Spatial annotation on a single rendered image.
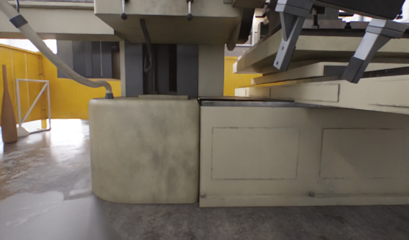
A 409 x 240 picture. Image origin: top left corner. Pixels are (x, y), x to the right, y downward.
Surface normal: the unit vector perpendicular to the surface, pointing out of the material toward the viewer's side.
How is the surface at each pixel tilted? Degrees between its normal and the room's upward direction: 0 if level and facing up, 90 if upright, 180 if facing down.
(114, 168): 90
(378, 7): 113
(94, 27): 90
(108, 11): 90
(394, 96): 90
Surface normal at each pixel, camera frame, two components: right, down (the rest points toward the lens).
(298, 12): 0.08, 0.48
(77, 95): 0.04, 0.10
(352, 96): -1.00, -0.01
